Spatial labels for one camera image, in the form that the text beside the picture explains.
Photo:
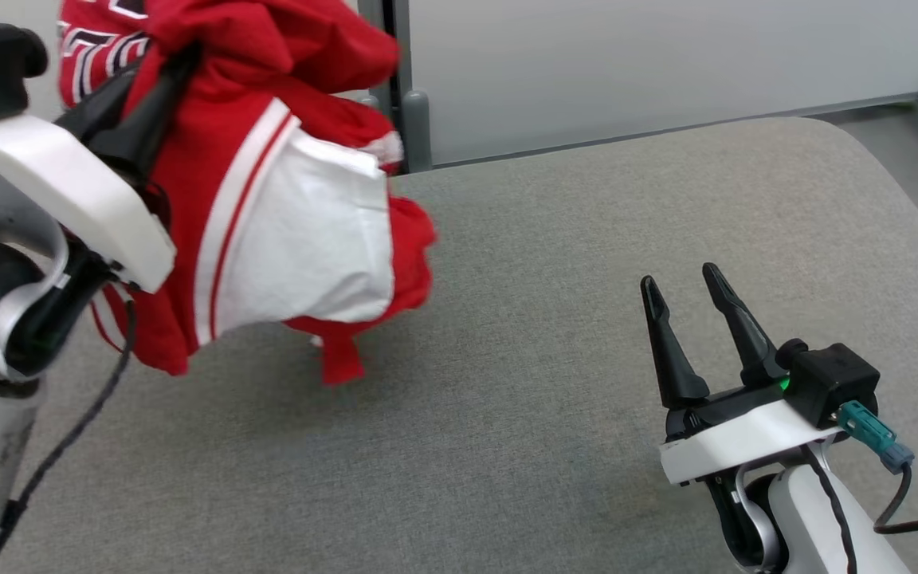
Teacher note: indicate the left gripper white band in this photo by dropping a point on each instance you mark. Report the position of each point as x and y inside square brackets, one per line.
[68, 191]

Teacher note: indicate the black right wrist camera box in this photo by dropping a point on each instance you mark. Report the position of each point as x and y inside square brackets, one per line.
[829, 383]

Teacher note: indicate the grey partition post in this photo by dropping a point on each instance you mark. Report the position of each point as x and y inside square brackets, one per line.
[415, 127]
[375, 8]

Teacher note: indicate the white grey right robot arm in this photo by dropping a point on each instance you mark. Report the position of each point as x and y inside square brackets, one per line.
[810, 518]

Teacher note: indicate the red bulls jersey white sleeves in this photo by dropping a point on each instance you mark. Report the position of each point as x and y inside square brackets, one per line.
[268, 64]

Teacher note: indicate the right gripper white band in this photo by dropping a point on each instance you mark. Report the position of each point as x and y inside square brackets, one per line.
[746, 446]

